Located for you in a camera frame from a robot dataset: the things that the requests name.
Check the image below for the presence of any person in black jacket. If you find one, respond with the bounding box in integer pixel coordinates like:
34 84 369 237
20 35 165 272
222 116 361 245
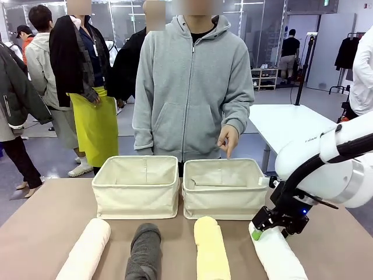
49 0 120 177

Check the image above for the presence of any person in black coat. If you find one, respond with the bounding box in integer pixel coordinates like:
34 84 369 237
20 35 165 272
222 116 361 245
107 0 167 102

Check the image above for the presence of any black clothes rack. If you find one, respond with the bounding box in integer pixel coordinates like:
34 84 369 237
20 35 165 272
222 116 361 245
329 31 368 96

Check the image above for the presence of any white table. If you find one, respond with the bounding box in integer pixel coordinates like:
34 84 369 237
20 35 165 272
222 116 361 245
249 104 339 176

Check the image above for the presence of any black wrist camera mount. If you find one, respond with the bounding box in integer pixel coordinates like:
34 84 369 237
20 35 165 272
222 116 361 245
269 176 295 212

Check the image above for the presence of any hanging black garment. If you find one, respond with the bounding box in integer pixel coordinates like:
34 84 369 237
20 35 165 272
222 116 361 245
334 36 361 71

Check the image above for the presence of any person with black cap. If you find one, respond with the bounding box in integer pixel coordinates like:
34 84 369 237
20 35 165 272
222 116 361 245
16 24 36 56

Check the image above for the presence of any person's left hand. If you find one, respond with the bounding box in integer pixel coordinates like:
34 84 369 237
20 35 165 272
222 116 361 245
217 124 240 160

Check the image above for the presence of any yellow rolled towel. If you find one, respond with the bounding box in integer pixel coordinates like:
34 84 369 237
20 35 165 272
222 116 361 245
193 216 232 280

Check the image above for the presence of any person's right forearm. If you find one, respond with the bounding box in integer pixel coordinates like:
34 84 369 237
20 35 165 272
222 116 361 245
132 96 155 155

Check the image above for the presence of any wooden shoe rack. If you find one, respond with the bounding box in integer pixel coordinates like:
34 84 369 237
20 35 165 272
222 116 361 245
251 67 279 91

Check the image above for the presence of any black tripod stand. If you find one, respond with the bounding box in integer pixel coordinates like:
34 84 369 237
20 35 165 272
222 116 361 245
294 32 318 106

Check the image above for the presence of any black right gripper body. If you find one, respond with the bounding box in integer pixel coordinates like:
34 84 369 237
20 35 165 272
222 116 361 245
273 207 309 235

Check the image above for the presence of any pale pink towel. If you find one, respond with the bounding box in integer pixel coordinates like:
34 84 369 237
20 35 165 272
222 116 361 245
55 218 112 280

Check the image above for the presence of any person in grey hoodie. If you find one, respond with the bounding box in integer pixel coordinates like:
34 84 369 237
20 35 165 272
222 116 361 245
132 0 256 163

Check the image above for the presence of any dark grey rolled towel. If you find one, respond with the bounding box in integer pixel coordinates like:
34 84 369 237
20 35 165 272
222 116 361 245
124 223 163 280

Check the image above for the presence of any person in white jacket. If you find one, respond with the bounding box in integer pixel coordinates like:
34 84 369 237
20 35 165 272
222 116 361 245
349 27 373 117

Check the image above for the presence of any white towel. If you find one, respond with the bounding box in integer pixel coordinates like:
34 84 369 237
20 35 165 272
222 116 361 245
248 223 309 280

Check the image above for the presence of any person in black t-shirt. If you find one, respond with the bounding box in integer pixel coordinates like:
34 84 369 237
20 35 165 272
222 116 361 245
279 29 301 85

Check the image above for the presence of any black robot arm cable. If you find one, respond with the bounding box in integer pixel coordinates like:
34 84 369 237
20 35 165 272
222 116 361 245
272 139 373 216

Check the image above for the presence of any person in beige jacket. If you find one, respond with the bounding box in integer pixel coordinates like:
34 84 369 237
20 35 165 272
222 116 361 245
24 4 81 164

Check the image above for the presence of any person in dark green jacket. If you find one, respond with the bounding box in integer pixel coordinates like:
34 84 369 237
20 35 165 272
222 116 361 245
0 40 53 199

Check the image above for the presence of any person's left forearm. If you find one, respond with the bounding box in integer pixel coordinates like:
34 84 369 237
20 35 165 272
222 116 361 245
221 87 256 137

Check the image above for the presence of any cream fabric basket with tag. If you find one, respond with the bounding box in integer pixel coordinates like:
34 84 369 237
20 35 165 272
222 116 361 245
182 158 270 221

